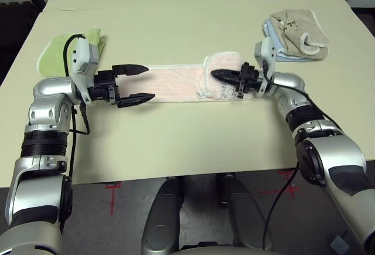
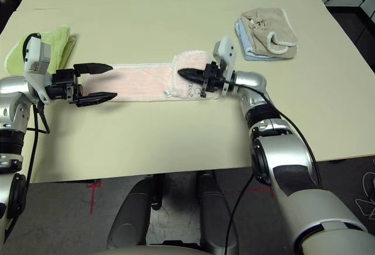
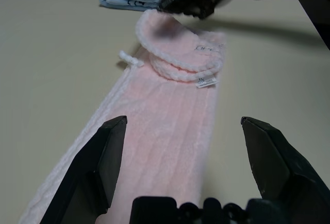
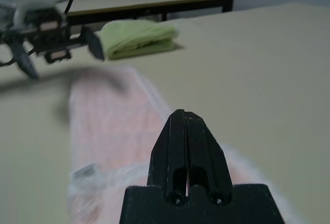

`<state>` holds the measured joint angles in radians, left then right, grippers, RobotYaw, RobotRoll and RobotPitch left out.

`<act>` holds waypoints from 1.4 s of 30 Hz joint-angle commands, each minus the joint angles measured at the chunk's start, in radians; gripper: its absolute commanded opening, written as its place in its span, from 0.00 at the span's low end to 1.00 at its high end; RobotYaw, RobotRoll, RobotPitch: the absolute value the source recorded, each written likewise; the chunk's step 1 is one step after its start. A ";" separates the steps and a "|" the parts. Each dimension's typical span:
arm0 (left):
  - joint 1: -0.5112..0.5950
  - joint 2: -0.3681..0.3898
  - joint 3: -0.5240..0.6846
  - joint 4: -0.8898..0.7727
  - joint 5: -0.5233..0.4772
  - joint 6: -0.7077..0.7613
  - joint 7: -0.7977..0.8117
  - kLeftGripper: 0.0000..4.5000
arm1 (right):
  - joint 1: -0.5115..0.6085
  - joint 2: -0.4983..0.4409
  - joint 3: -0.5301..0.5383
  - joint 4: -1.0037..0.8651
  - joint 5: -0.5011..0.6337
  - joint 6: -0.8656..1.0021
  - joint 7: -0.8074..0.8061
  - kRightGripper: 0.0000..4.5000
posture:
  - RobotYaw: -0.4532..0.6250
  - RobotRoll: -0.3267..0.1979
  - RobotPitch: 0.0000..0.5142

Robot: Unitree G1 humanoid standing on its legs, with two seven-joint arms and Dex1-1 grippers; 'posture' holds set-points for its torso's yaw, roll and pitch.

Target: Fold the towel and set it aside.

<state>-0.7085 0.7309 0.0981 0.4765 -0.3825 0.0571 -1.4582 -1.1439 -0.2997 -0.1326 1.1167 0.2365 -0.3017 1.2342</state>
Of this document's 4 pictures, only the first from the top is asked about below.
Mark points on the black cabinet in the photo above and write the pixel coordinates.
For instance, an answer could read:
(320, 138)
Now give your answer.
(366, 20)

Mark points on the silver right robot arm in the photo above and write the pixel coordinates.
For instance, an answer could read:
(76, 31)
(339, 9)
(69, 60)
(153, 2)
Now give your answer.
(337, 155)

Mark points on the small grey-blue floor box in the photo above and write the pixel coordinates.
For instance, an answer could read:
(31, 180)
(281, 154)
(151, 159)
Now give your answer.
(340, 241)

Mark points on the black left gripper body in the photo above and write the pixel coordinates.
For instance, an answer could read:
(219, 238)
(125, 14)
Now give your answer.
(102, 86)

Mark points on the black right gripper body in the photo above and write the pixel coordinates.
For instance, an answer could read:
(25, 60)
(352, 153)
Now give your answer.
(250, 79)

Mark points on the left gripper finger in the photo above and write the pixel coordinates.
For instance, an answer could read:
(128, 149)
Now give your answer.
(134, 100)
(130, 70)

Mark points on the pink terry towel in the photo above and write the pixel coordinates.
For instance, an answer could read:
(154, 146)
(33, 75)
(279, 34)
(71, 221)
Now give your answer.
(175, 82)

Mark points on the green folded towel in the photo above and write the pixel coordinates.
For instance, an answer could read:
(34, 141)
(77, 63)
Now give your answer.
(52, 58)

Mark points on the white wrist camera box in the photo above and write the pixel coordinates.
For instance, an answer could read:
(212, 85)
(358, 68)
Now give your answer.
(83, 52)
(265, 50)

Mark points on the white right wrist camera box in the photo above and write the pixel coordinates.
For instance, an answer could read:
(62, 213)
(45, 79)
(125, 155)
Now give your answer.
(265, 50)

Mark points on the light blue folded towel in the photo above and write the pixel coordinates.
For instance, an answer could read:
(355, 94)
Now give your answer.
(272, 33)

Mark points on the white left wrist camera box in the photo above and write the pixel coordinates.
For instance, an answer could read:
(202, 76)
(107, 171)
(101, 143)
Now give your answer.
(83, 52)

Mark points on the grey right robot leg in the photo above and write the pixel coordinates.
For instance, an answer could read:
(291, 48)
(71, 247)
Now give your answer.
(246, 214)

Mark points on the beige folded towel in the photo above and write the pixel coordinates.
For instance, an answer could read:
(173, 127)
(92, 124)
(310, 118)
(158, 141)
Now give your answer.
(296, 38)

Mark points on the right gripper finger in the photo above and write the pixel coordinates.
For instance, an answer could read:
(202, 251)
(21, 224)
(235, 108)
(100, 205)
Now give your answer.
(227, 73)
(230, 81)

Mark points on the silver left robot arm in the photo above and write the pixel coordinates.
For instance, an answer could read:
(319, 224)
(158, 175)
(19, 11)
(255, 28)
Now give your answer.
(49, 88)

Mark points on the red floor tape cross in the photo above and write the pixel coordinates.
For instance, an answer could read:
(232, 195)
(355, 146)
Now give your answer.
(112, 199)

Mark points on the beige robot torso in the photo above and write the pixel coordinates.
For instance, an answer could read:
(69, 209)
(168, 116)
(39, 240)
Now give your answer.
(228, 250)

